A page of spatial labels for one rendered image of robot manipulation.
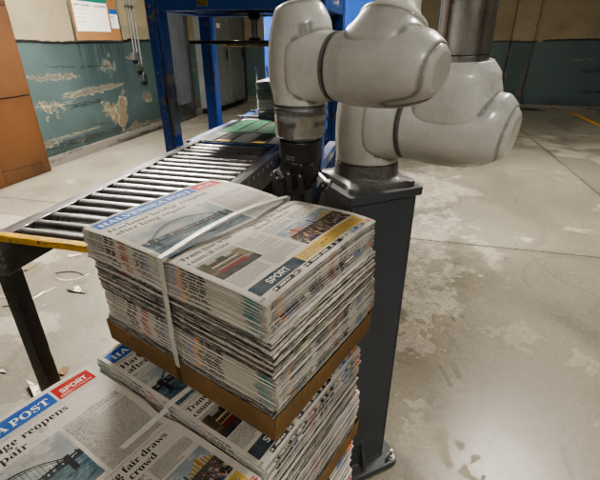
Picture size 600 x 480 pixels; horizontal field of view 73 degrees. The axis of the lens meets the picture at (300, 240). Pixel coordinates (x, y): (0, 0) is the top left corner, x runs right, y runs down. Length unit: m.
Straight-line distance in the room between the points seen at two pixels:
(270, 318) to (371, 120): 0.58
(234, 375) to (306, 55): 0.47
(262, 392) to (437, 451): 1.21
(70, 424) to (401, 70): 0.67
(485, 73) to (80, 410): 0.87
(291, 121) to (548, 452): 1.52
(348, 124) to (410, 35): 0.40
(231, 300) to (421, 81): 0.37
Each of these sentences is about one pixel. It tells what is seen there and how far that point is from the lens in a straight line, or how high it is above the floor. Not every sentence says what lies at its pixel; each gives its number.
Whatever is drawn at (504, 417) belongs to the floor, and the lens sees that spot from 1.91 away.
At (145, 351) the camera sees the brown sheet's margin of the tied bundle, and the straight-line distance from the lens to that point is 0.75.
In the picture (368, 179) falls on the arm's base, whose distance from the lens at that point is 0.98.
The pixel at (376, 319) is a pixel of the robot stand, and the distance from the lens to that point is 1.17.
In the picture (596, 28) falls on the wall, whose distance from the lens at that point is 10.19.
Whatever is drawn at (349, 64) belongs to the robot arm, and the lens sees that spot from 0.62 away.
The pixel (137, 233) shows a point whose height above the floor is 1.06.
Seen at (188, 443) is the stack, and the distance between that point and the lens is 0.64.
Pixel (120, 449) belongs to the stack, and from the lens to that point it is 0.66.
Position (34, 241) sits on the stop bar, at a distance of 1.35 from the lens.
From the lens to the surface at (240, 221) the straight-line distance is 0.66.
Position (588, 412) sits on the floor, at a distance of 2.08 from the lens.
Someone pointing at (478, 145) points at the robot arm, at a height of 1.14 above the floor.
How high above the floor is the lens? 1.32
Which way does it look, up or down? 26 degrees down
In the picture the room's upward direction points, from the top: straight up
